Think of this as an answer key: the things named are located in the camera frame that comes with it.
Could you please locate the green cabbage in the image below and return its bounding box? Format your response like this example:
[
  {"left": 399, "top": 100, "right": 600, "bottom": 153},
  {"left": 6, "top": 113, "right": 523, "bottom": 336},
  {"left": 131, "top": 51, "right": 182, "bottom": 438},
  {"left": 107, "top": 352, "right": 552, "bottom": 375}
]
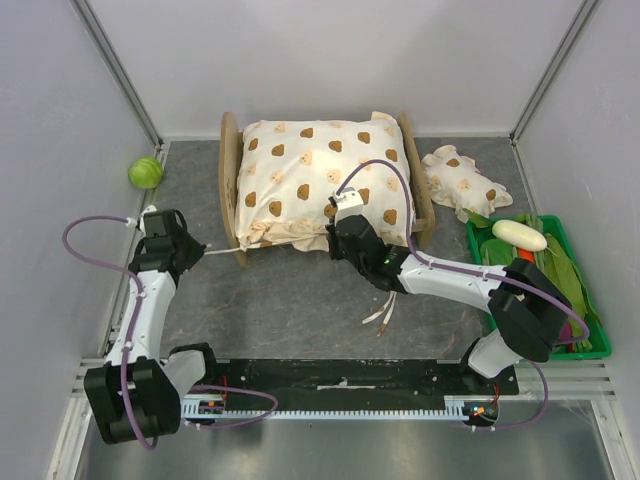
[{"left": 128, "top": 157, "right": 164, "bottom": 190}]

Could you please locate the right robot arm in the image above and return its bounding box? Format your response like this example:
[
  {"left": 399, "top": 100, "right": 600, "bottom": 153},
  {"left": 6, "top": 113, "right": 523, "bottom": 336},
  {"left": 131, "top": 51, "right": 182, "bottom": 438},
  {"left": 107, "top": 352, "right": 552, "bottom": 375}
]
[{"left": 327, "top": 215, "right": 572, "bottom": 394}]

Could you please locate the orange carrot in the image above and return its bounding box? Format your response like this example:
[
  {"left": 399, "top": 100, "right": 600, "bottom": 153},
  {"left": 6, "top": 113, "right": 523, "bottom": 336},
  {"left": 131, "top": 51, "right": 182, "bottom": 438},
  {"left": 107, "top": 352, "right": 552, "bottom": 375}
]
[{"left": 516, "top": 248, "right": 535, "bottom": 263}]

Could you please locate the white radish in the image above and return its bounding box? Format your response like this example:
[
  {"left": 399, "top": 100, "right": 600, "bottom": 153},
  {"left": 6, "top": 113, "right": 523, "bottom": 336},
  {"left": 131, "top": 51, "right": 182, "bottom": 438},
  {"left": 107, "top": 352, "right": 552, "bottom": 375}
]
[{"left": 492, "top": 220, "right": 547, "bottom": 252}]

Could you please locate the wooden pet bed frame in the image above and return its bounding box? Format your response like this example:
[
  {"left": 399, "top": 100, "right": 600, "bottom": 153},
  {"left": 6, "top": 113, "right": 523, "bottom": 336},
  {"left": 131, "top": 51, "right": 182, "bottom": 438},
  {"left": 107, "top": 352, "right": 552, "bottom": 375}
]
[{"left": 218, "top": 112, "right": 436, "bottom": 268}]

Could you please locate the white cable duct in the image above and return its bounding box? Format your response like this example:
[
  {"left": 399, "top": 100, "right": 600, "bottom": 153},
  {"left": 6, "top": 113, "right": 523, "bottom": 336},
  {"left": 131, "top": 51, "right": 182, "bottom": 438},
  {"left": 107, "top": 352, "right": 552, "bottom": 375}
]
[{"left": 181, "top": 394, "right": 499, "bottom": 428}]

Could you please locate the bear print small pillow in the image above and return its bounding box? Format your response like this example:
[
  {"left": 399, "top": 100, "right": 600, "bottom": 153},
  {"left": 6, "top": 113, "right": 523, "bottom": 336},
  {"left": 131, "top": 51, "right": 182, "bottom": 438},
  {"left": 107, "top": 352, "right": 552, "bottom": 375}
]
[{"left": 421, "top": 145, "right": 513, "bottom": 223}]

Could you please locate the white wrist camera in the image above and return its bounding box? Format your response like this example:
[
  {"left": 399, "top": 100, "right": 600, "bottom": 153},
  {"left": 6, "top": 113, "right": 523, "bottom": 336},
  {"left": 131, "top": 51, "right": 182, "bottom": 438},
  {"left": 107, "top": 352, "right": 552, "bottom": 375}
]
[
  {"left": 325, "top": 187, "right": 364, "bottom": 222},
  {"left": 125, "top": 210, "right": 166, "bottom": 238}
]

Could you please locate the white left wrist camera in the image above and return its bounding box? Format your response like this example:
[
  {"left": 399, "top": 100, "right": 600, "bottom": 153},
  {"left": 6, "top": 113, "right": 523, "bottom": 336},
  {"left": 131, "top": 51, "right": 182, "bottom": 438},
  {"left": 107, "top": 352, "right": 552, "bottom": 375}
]
[{"left": 125, "top": 210, "right": 166, "bottom": 238}]

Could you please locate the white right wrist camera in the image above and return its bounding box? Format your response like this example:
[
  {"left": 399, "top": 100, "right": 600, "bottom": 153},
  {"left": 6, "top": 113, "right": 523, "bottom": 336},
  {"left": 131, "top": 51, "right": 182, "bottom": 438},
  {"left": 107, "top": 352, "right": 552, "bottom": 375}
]
[{"left": 325, "top": 187, "right": 364, "bottom": 222}]

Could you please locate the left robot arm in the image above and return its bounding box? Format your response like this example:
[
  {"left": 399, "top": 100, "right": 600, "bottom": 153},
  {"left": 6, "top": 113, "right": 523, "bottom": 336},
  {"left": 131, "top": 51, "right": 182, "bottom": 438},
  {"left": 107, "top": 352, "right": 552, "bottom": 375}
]
[{"left": 84, "top": 208, "right": 220, "bottom": 450}]

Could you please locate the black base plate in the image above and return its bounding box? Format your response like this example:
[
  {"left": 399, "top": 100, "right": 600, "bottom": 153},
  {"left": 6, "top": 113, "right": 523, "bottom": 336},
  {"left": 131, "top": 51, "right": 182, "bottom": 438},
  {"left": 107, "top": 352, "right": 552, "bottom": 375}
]
[{"left": 202, "top": 359, "right": 519, "bottom": 410}]

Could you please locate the green plastic basket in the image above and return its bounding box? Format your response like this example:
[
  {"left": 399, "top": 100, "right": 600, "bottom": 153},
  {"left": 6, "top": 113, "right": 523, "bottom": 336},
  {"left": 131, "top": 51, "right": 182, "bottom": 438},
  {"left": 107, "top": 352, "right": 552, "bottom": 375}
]
[{"left": 465, "top": 213, "right": 614, "bottom": 361}]

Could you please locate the bear print cream quilt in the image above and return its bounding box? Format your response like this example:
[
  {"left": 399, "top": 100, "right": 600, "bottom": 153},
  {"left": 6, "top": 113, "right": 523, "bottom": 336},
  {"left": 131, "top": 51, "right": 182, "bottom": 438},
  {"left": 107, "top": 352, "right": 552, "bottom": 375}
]
[{"left": 235, "top": 112, "right": 416, "bottom": 253}]

